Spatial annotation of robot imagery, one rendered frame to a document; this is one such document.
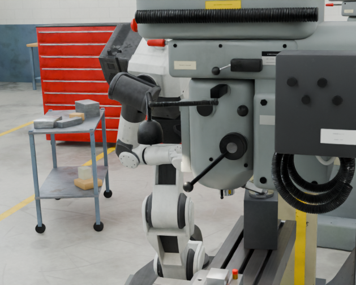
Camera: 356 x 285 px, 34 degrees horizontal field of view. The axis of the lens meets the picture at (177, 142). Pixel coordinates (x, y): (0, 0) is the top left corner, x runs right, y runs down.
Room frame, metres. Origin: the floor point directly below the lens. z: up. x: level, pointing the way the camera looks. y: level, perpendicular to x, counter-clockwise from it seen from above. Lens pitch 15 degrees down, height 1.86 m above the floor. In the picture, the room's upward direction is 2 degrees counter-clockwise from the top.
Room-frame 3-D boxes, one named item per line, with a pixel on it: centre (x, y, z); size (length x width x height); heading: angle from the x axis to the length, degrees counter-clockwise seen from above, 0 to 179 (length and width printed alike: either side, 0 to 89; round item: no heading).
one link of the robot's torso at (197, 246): (2.41, 0.01, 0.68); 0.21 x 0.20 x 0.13; 169
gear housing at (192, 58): (1.59, -0.18, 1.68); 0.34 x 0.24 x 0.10; 70
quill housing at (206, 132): (1.60, -0.14, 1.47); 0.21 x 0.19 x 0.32; 160
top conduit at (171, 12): (1.45, -0.12, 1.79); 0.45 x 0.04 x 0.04; 70
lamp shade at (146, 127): (1.60, 0.08, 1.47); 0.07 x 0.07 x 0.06
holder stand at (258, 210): (2.04, -0.30, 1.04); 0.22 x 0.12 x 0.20; 170
